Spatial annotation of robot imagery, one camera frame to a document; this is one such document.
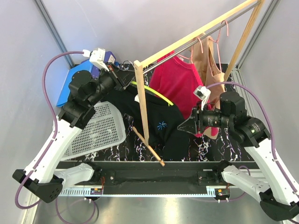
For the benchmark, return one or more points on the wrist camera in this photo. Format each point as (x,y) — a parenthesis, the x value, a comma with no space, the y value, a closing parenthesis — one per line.
(96,58)
(203,94)

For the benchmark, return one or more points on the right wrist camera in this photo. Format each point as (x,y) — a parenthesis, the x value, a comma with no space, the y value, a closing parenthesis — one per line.
(203,94)

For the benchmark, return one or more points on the black marble mat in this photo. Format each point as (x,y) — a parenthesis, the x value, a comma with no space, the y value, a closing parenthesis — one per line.
(200,149)

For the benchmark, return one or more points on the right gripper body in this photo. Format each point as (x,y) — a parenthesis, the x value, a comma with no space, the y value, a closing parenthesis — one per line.
(211,118)

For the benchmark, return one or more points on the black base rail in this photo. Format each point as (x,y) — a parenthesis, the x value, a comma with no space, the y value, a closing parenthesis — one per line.
(150,179)

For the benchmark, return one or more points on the light blue binder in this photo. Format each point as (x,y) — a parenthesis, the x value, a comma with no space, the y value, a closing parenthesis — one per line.
(63,97)

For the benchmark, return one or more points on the wooden clothes rack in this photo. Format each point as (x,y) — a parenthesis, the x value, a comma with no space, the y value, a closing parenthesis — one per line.
(217,24)

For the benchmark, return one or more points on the white plastic basket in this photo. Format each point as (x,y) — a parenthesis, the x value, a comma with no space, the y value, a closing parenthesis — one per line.
(105,129)

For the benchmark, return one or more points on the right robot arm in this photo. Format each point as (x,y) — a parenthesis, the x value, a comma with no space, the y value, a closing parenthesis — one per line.
(278,196)

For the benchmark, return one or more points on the red t shirt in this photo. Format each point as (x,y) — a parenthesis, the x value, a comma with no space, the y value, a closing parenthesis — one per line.
(177,80)

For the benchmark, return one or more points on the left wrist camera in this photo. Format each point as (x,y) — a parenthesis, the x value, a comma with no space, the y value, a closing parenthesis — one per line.
(96,58)

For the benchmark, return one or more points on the dark blue binder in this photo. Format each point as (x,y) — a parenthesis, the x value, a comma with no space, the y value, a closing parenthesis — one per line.
(109,58)

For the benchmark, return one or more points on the neon yellow hanger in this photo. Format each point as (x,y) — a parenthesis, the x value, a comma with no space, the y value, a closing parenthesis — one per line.
(151,92)

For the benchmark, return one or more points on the beige top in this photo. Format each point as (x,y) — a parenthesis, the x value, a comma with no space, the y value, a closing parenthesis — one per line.
(202,56)

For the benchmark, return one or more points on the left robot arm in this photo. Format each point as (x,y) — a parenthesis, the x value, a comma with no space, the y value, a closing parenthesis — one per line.
(40,176)

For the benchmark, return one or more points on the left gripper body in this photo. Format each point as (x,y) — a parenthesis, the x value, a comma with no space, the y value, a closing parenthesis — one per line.
(108,81)

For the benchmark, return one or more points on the black t shirt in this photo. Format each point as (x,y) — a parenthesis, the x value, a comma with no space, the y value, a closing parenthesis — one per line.
(163,121)

